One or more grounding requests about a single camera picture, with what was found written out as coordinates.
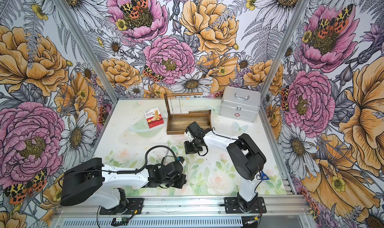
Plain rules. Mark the wooden jewelry display stand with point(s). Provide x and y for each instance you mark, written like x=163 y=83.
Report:
x=178 y=123

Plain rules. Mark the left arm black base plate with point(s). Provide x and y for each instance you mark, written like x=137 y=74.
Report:
x=131 y=206

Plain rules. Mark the silver metal first-aid case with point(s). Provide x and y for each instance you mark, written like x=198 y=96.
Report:
x=240 y=104

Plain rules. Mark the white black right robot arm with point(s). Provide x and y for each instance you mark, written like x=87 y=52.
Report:
x=247 y=159

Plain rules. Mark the small green circuit board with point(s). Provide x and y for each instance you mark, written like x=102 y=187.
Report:
x=118 y=221

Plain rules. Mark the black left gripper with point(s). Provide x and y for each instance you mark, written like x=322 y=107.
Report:
x=181 y=181

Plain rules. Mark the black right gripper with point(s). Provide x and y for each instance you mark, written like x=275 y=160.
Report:
x=188 y=150

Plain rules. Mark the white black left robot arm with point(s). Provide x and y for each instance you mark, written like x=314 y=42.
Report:
x=93 y=183

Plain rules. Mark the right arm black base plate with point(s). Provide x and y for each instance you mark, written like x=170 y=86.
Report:
x=237 y=205

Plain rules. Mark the aluminium front rail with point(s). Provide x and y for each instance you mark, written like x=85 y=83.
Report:
x=193 y=212

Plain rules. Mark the white blue tube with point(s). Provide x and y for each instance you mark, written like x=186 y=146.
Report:
x=263 y=176

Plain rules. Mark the red white small box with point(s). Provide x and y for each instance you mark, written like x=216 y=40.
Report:
x=153 y=117

